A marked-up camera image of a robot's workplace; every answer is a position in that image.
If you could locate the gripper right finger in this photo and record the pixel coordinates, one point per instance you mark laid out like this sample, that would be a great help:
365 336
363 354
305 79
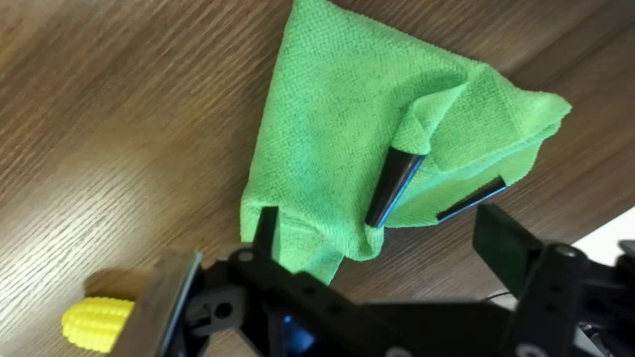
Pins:
555 282

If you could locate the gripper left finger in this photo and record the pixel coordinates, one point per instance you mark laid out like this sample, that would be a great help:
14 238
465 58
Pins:
297 297

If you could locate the green microfibre towel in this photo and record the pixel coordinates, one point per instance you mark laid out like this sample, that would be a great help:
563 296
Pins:
342 124

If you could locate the yellow toy maize cob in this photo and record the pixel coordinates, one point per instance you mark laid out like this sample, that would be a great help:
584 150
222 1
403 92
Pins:
96 323

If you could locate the black flat plastic strip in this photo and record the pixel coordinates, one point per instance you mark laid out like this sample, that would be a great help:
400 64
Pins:
471 199

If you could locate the black tapered plastic piece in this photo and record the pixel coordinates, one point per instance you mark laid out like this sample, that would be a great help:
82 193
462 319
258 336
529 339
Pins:
394 186

